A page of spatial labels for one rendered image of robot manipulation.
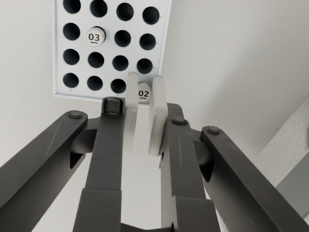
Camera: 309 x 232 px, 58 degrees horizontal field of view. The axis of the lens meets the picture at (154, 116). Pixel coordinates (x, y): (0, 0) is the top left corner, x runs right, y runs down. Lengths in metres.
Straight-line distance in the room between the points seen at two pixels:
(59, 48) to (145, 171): 0.16
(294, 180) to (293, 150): 1.12
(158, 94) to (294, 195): 0.12
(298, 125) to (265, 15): 1.05
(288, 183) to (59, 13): 0.21
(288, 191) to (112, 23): 0.18
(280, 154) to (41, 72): 1.18
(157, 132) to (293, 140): 1.19
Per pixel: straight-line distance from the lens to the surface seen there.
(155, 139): 0.16
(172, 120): 0.15
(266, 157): 1.32
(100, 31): 0.21
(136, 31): 0.22
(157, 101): 0.16
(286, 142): 1.32
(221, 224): 0.25
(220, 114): 0.29
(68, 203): 0.35
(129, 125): 0.16
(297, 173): 0.23
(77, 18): 0.22
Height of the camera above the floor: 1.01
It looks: 65 degrees down
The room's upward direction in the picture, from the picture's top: 176 degrees clockwise
